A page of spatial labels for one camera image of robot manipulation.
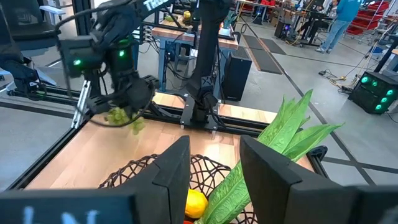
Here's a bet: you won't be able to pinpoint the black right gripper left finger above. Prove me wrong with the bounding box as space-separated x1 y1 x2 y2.
124 135 191 224

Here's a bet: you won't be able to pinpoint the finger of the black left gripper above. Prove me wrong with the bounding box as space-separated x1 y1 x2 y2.
86 95 111 115

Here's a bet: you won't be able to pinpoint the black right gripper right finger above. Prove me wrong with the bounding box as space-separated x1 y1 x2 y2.
239 135 358 224

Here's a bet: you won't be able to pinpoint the green grape bunch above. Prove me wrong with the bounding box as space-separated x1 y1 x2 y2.
104 107 146 136

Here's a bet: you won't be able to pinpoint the orange-yellow lemon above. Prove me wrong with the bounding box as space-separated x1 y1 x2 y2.
185 189 209 219

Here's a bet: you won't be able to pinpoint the green romaine lettuce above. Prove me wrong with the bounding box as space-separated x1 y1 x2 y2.
194 89 345 224

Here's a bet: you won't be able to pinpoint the dark woven wicker basket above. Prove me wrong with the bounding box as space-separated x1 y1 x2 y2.
98 154 259 224

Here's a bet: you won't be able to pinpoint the silver aluminium extrusion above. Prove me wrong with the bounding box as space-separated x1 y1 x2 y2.
70 80 93 129

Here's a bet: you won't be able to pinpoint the wooden table blue legs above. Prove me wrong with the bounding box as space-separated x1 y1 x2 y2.
151 18 239 94

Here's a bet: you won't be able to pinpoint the black computer tower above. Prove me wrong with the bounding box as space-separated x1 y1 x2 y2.
221 54 253 102

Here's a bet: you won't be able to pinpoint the black office chair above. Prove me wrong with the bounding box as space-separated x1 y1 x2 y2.
0 0 66 100

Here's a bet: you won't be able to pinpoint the potted plant white pot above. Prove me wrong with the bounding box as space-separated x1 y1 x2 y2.
219 11 239 37

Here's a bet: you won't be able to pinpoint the black floor mat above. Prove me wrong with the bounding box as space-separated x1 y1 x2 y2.
260 37 287 56
248 47 284 75

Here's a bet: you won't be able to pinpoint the black computer green lights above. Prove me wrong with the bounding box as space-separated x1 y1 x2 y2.
347 70 398 115

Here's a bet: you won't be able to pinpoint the person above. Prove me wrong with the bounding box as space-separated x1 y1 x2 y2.
314 0 361 54

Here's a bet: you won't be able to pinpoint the red bin cart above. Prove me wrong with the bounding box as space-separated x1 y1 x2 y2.
345 0 391 37

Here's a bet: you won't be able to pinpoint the yellow floor cable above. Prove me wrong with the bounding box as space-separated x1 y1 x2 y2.
318 70 358 94

